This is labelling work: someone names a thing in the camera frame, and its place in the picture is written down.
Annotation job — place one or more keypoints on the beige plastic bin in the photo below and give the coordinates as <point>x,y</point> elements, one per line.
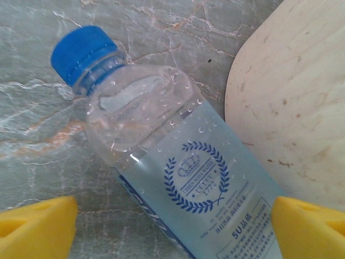
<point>296,94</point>

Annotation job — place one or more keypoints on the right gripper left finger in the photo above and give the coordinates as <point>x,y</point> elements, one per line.
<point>32,232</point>

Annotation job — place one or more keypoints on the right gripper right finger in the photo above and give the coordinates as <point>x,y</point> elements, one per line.
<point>312,234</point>

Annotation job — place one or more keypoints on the soda water bottle blue cap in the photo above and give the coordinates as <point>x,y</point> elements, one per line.
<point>188,162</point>

